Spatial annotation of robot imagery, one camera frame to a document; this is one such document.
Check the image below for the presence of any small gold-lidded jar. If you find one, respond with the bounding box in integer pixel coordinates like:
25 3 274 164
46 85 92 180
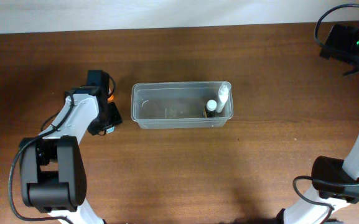
105 126 115 134

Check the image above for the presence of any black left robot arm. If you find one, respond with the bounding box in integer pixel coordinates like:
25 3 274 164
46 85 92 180
11 70 122 223

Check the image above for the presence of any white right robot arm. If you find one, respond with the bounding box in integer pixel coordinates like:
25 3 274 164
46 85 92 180
273 3 359 223

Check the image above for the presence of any clear plastic container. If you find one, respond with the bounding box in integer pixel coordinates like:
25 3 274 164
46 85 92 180
131 81 234 129

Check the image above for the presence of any dark bottle white cap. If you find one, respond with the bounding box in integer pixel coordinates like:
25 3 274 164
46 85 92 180
203 100 217 118

